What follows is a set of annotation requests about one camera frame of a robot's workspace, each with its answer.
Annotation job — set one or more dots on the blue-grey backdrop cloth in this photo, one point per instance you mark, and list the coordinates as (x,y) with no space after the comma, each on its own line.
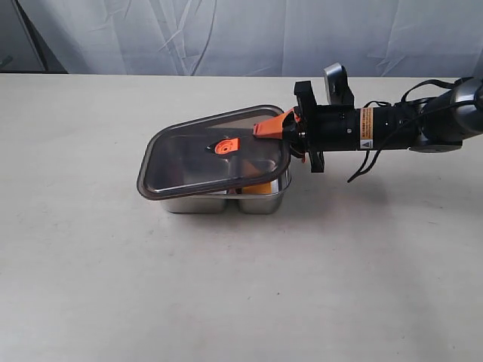
(262,38)

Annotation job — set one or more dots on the yellow toy cheese wedge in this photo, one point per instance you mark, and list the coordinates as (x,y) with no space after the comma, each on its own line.
(259,189)

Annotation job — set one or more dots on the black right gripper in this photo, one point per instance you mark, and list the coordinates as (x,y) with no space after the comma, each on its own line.
(313,129)

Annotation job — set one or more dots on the dark transparent lunch box lid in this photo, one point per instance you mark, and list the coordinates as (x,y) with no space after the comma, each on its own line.
(212,154)

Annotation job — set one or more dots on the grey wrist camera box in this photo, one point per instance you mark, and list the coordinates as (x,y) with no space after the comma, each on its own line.
(337,87)

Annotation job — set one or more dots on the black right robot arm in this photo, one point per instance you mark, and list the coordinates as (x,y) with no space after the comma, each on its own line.
(427,125)

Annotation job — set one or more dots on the stainless steel lunch box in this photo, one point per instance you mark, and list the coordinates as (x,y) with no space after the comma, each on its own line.
(217,202)

